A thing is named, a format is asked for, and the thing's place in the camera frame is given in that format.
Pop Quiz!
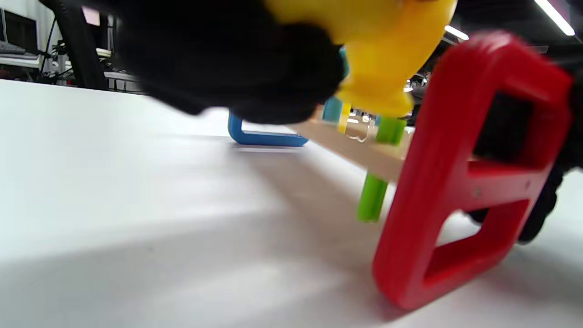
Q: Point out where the rainbow hammer bench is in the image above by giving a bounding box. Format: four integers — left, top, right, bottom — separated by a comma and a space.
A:
228, 31, 573, 311

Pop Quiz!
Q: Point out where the ceiling light strip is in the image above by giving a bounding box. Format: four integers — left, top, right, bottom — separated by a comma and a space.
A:
535, 0, 575, 36
444, 25, 470, 41

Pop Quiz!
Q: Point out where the person's right hand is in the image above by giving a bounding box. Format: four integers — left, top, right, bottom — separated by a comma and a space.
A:
469, 64, 583, 245

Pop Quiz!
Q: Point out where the yellow toy hammer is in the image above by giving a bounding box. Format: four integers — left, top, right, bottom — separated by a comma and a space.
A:
264, 0, 457, 117

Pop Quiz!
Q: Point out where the person's left hand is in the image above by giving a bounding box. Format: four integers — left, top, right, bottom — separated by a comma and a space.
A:
114, 0, 347, 124

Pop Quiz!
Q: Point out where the distant desk with monitor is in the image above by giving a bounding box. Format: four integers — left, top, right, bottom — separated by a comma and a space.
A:
0, 9, 44, 73

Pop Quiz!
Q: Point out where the wooden plank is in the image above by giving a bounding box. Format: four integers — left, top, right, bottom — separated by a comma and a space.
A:
322, 46, 407, 223

